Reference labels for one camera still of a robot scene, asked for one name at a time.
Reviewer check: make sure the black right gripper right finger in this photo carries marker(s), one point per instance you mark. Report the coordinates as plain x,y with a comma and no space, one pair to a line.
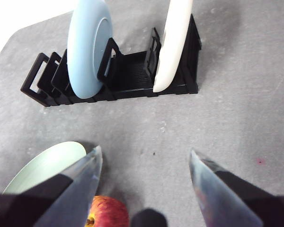
232,203

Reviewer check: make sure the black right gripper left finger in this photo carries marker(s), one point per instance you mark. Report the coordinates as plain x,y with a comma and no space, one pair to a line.
61,201

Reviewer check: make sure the green plate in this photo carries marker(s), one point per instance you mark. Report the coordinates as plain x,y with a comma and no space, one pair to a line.
45,165

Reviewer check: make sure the red apple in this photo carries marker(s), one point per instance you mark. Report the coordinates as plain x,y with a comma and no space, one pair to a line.
111,212

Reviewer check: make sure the blue plate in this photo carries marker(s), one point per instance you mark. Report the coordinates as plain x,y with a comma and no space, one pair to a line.
82,59

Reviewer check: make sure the black plate rack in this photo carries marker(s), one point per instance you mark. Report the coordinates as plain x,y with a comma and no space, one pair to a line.
135,75

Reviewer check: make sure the beige plate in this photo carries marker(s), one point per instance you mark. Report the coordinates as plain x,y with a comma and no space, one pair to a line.
174,47

